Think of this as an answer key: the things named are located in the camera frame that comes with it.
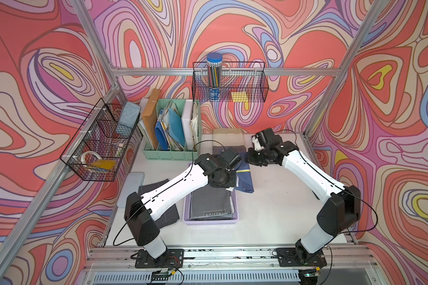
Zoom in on navy striped pillowcase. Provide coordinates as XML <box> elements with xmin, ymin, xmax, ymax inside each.
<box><xmin>234</xmin><ymin>160</ymin><xmax>254</xmax><ymax>194</ymax></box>

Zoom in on purple plastic basket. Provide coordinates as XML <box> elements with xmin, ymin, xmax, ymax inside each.
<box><xmin>183</xmin><ymin>185</ymin><xmax>239</xmax><ymax>225</ymax></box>

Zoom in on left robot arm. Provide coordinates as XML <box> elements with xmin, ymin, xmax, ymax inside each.
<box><xmin>124</xmin><ymin>147</ymin><xmax>242</xmax><ymax>260</ymax></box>

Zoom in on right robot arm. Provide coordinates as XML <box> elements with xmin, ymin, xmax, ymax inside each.
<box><xmin>246</xmin><ymin>128</ymin><xmax>361</xmax><ymax>264</ymax></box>

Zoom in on beige grey folded pillowcase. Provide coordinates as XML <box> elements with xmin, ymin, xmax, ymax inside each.
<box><xmin>212</xmin><ymin>128</ymin><xmax>246</xmax><ymax>158</ymax></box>

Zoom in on yellow pad in basket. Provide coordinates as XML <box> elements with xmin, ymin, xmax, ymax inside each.
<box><xmin>89</xmin><ymin>159</ymin><xmax>116</xmax><ymax>171</ymax></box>

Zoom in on yellow sticky notes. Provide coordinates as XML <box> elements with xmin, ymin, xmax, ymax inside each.
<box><xmin>231</xmin><ymin>91</ymin><xmax>249</xmax><ymax>103</ymax></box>

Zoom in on white binder in organizer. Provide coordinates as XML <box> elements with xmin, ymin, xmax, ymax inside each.
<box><xmin>181</xmin><ymin>99</ymin><xmax>195</xmax><ymax>151</ymax></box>

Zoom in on green file organizer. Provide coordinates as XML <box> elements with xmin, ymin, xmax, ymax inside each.
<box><xmin>144</xmin><ymin>99</ymin><xmax>201</xmax><ymax>161</ymax></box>

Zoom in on blue folder in organizer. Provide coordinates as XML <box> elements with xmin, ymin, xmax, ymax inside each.
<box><xmin>155</xmin><ymin>121</ymin><xmax>171</xmax><ymax>151</ymax></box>

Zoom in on light blue pencil case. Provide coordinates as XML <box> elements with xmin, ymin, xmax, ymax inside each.
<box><xmin>117</xmin><ymin>172</ymin><xmax>145</xmax><ymax>208</ymax></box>

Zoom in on brown envelope folder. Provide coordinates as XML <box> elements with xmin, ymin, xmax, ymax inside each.
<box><xmin>141</xmin><ymin>89</ymin><xmax>161</xmax><ymax>150</ymax></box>

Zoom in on blue pencil tube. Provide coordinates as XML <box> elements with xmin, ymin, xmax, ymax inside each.
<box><xmin>207</xmin><ymin>52</ymin><xmax>223</xmax><ymax>101</ymax></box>

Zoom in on grey blue sponge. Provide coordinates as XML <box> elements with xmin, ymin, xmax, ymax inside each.
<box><xmin>115</xmin><ymin>102</ymin><xmax>141</xmax><ymax>137</ymax></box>

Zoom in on white tape roll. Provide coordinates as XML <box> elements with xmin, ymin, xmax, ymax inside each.
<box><xmin>80</xmin><ymin>151</ymin><xmax>102</xmax><ymax>165</ymax></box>

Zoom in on black wire basket back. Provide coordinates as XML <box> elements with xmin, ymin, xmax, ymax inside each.
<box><xmin>192</xmin><ymin>61</ymin><xmax>269</xmax><ymax>103</ymax></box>

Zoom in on black wire basket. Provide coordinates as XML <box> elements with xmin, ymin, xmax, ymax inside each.
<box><xmin>192</xmin><ymin>61</ymin><xmax>269</xmax><ymax>103</ymax></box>
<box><xmin>59</xmin><ymin>99</ymin><xmax>141</xmax><ymax>182</ymax></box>

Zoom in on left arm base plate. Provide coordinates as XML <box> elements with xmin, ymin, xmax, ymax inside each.
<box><xmin>130</xmin><ymin>249</ymin><xmax>184</xmax><ymax>268</ymax></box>

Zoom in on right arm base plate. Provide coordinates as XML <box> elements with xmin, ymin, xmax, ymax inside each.
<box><xmin>273</xmin><ymin>247</ymin><xmax>327</xmax><ymax>268</ymax></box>

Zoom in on black wire basket left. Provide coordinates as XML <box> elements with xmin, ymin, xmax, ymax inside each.
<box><xmin>59</xmin><ymin>99</ymin><xmax>141</xmax><ymax>182</ymax></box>

